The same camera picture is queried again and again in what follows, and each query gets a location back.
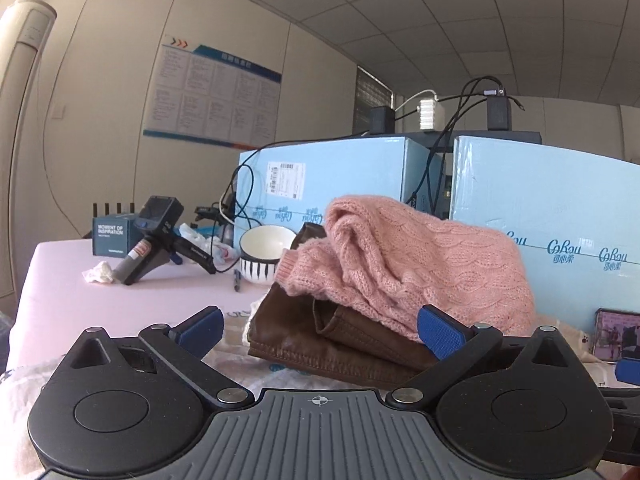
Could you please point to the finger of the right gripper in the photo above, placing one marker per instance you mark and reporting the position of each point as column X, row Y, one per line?
column 628, row 370

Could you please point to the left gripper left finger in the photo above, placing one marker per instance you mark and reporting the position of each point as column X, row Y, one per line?
column 182, row 348

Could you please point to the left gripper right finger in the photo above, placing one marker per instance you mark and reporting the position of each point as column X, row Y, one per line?
column 461, row 351

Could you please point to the pink knitted sweater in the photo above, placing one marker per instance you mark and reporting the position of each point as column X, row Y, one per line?
column 386, row 261

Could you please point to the smartphone playing video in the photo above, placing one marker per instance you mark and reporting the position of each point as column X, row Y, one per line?
column 616, row 335

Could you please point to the black pen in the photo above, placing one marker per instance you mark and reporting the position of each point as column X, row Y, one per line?
column 237, row 278

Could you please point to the spare black handheld gripper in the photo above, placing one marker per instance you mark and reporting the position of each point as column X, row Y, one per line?
column 156, row 221

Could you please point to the crumpled white tissue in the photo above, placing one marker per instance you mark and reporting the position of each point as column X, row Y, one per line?
column 102, row 274

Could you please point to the brown leather jacket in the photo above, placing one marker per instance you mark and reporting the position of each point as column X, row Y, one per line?
column 333, row 341

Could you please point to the white striped ceramic bowl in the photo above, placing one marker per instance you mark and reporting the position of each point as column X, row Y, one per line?
column 261, row 249

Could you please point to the dark teal product box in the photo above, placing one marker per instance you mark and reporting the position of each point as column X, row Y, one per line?
column 114, row 235

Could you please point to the large light blue box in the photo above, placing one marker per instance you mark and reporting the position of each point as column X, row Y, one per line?
column 573, row 215

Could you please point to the white power strip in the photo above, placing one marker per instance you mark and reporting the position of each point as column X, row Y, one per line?
column 430, row 115

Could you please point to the black power adapter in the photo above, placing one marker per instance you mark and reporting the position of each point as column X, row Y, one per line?
column 498, row 111

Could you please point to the white air conditioner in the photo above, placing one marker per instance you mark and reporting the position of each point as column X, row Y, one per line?
column 25, row 30

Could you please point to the wall notice poster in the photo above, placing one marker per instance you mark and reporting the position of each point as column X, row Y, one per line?
column 203, row 95

